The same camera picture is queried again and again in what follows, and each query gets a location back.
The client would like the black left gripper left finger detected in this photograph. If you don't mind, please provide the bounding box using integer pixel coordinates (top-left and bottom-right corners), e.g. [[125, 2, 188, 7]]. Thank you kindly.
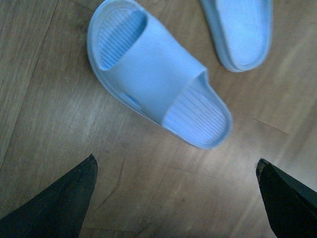
[[0, 155, 98, 238]]

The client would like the light blue slide slipper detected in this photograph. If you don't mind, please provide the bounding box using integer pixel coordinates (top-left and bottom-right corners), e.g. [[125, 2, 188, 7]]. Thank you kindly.
[[87, 0, 232, 149], [200, 0, 273, 72]]

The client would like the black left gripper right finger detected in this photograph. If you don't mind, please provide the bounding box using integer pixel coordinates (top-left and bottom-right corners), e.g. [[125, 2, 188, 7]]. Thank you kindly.
[[256, 158, 317, 238]]

